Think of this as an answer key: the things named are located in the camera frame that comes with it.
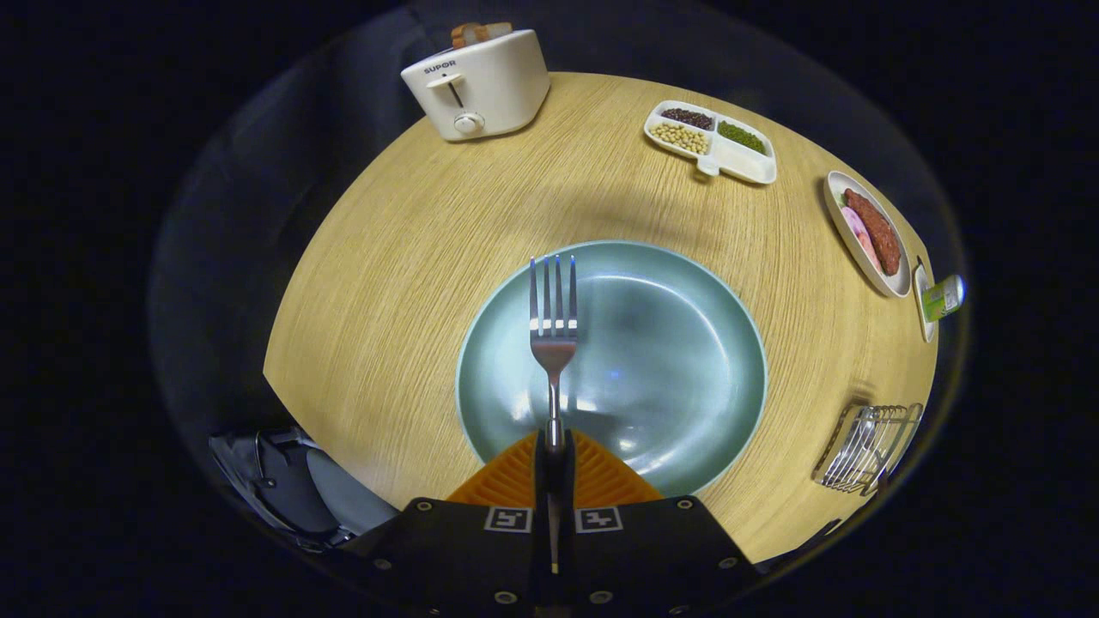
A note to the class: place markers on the pile of green beans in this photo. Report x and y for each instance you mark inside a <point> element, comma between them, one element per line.
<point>742,137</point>

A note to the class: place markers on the beige oval plate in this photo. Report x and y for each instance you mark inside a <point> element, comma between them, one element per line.
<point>837,219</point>

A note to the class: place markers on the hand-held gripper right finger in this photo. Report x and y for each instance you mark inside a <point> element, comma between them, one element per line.
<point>661,549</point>

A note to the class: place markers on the dark chair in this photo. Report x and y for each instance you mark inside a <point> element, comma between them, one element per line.
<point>292,489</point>

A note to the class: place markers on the pile of dark red beans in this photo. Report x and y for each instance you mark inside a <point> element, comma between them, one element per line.
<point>687,118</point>

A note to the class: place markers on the brown steak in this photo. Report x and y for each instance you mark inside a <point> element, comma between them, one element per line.
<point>877,232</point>

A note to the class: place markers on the small green can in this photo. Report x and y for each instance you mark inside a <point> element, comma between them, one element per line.
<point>943,298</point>

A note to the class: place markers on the cream white toaster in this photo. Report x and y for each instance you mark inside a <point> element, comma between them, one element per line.
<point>489,86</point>

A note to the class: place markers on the pink ham slices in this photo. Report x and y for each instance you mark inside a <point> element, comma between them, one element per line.
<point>859,236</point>

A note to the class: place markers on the pile of yellow soybeans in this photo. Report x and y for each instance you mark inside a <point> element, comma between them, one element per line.
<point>680,137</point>

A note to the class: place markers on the browned toast slices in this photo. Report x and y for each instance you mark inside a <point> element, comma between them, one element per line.
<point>476,34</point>

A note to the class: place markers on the white divided snack tray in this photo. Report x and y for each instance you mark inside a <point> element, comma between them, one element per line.
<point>738,163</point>

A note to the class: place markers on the light green round plate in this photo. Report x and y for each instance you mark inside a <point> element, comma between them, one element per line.
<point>670,343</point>

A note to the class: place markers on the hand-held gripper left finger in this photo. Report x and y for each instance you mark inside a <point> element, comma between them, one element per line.
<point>455,549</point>

